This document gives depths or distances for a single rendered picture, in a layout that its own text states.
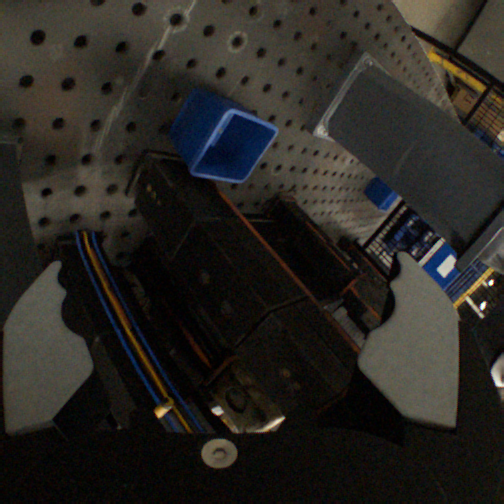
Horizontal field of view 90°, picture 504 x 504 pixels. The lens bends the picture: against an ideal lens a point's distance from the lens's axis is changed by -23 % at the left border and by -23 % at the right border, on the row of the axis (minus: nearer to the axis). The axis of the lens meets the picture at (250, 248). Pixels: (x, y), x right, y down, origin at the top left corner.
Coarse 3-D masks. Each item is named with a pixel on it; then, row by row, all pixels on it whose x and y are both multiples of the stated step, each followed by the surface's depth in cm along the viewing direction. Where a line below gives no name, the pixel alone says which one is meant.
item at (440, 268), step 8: (440, 248) 113; (448, 248) 111; (440, 256) 113; (448, 256) 111; (456, 256) 109; (432, 264) 115; (440, 264) 113; (448, 264) 111; (432, 272) 114; (440, 272) 113; (448, 272) 111; (456, 272) 109; (440, 280) 112; (448, 280) 111
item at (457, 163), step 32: (352, 64) 52; (352, 96) 54; (384, 96) 50; (416, 96) 48; (320, 128) 60; (352, 128) 56; (384, 128) 52; (416, 128) 48; (448, 128) 44; (384, 160) 53; (416, 160) 49; (448, 160) 45; (480, 160) 41; (416, 192) 50; (448, 192) 46; (480, 192) 42; (448, 224) 47; (480, 224) 43
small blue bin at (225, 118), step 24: (192, 96) 39; (216, 96) 38; (192, 120) 38; (216, 120) 35; (240, 120) 46; (264, 120) 40; (192, 144) 38; (216, 144) 49; (240, 144) 46; (264, 144) 44; (192, 168) 38; (216, 168) 44; (240, 168) 47
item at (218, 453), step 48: (96, 432) 5; (144, 432) 5; (288, 432) 5; (336, 432) 5; (48, 480) 4; (96, 480) 4; (144, 480) 4; (192, 480) 4; (240, 480) 4; (288, 480) 4; (336, 480) 4; (384, 480) 4; (432, 480) 4
